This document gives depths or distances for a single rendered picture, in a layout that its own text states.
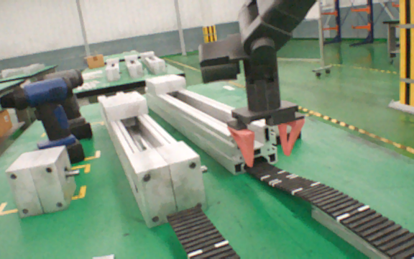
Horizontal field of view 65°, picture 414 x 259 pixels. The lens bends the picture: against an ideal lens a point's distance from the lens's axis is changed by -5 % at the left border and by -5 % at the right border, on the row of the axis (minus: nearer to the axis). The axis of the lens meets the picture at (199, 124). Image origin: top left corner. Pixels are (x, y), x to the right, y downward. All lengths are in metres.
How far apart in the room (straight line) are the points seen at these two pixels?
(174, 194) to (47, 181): 0.25
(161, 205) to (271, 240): 0.17
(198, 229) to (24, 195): 0.35
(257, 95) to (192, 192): 0.19
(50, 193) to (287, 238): 0.42
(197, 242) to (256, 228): 0.11
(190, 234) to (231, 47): 0.29
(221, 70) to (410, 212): 0.35
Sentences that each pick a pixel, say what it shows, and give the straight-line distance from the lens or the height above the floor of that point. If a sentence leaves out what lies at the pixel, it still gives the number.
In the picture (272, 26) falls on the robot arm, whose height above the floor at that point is 1.05.
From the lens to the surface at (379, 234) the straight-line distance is 0.44.
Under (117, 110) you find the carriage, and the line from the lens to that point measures 0.89.
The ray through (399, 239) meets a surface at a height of 0.81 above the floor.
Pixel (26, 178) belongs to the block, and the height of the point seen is 0.86.
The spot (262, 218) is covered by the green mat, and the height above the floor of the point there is 0.78.
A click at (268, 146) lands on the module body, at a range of 0.68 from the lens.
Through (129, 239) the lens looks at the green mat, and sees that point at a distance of 0.53.
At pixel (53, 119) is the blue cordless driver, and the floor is 0.90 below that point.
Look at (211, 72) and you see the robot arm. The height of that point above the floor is 0.99.
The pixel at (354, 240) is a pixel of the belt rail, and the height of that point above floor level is 0.79.
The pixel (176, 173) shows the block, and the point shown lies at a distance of 0.52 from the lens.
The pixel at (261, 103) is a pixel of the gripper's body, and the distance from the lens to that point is 0.56.
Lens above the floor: 1.06
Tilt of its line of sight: 16 degrees down
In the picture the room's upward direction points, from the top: 8 degrees counter-clockwise
